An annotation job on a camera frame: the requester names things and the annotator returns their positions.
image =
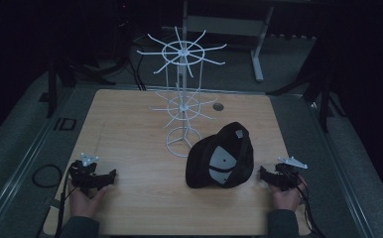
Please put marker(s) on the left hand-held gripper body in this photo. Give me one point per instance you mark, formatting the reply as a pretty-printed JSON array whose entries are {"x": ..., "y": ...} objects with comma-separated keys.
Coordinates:
[{"x": 82, "y": 174}]

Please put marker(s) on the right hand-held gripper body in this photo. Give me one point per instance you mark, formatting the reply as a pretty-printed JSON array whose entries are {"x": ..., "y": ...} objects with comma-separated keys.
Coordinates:
[{"x": 287, "y": 174}]

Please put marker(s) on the black baseball cap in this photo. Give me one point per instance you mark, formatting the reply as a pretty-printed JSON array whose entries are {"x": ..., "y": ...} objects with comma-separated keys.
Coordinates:
[{"x": 220, "y": 157}]

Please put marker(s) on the person's right hand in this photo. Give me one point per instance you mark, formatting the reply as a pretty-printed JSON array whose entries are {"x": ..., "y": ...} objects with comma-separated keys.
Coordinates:
[{"x": 287, "y": 197}]

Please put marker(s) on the person's left hand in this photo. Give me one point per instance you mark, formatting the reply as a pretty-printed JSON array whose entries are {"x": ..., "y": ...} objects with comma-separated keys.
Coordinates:
[{"x": 87, "y": 201}]

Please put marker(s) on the round table grommet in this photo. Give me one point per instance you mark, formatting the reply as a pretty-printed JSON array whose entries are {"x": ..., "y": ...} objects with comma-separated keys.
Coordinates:
[{"x": 218, "y": 106}]

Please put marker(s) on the black tripod stand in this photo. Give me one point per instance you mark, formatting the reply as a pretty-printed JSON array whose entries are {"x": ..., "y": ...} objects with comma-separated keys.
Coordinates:
[
  {"x": 63, "y": 72},
  {"x": 318, "y": 89}
]

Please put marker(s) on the black floor socket frame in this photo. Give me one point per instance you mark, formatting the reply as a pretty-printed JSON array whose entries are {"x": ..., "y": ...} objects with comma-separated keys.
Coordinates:
[{"x": 65, "y": 124}]

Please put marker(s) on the grey metal desk frame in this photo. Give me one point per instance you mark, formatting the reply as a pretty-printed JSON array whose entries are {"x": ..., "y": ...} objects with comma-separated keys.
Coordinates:
[{"x": 227, "y": 26}]

